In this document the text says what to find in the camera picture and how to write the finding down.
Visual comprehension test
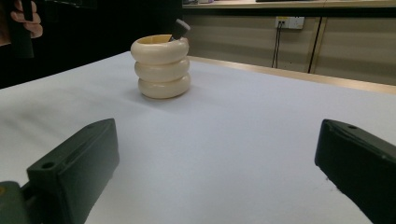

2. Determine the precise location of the black makeup brush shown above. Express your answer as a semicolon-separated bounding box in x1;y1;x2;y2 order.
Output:
167;18;191;42

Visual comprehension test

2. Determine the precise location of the cream ribbed holder cup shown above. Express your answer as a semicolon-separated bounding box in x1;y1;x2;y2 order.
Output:
130;34;191;100

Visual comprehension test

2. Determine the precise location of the black power cable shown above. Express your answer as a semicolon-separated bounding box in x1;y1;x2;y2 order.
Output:
275;22;283;69
271;22;280;68

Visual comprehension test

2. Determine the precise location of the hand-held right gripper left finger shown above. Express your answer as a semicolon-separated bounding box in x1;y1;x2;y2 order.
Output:
26;118;120;224

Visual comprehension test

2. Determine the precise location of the black horizontal frame bar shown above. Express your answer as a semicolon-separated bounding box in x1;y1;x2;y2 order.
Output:
181;7;396;18

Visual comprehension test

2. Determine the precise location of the black curtain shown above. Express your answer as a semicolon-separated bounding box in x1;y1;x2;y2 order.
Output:
0;0;183;91

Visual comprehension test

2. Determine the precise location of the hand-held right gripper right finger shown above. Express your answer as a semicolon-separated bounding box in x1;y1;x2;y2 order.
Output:
314;119;396;224

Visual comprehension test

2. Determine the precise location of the white table cover sheet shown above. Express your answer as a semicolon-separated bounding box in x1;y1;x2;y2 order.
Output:
0;50;396;224

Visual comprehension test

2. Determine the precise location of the white wall power outlet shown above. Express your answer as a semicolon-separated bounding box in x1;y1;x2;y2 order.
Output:
275;16;305;31

